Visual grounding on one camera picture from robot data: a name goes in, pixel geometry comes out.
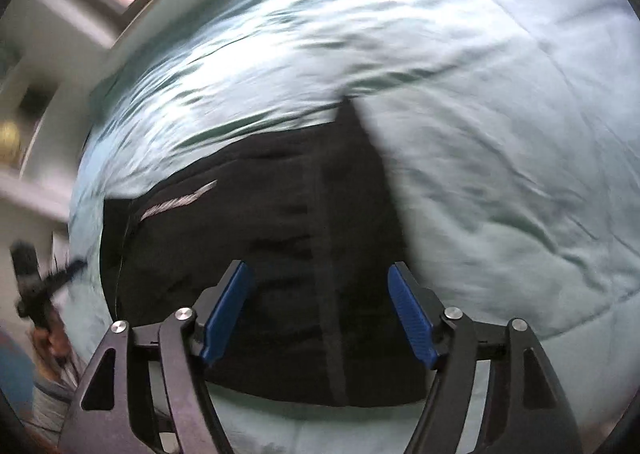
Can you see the person's left hand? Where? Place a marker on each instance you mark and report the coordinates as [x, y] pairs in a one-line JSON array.
[[51, 346]]

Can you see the black hooded jacket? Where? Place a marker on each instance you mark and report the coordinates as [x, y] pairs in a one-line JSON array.
[[310, 212]]

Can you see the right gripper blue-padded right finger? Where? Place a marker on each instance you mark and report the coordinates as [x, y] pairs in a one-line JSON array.
[[526, 410]]

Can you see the white built-in bookshelf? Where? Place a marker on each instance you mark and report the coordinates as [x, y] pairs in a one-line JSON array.
[[60, 48]]

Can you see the light blue quilted duvet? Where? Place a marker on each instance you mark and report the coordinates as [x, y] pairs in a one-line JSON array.
[[509, 128]]

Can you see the yellow desk globe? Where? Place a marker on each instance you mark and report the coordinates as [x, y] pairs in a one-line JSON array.
[[10, 140]]

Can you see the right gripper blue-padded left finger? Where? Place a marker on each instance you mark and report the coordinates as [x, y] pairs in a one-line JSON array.
[[113, 411]]

